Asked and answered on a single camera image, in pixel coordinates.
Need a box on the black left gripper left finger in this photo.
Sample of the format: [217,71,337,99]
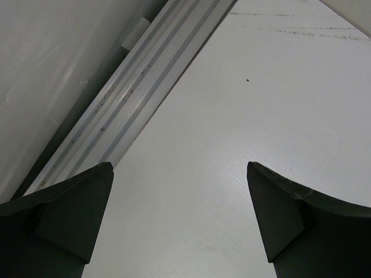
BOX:
[1,162,114,277]

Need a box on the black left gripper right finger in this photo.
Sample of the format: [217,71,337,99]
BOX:
[247,162,370,277]

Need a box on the aluminium rail frame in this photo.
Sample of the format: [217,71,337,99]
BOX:
[16,1,234,197]

